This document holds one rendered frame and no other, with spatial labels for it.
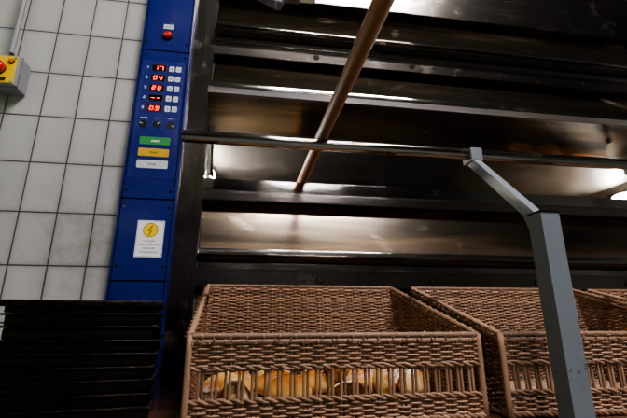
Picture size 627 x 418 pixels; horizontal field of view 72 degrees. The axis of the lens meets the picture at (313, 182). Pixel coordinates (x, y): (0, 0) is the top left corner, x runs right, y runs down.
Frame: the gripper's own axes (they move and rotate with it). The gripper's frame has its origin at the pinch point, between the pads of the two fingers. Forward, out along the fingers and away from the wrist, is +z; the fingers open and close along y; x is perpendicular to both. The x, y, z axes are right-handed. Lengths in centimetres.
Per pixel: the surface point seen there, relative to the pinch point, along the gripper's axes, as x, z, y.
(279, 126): -54, -2, 12
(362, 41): 19.5, 5.3, 31.4
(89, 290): -54, -54, 66
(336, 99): 0.1, 5.2, 31.3
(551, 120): -41, 88, 10
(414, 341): -5, 20, 78
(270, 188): -55, -5, 34
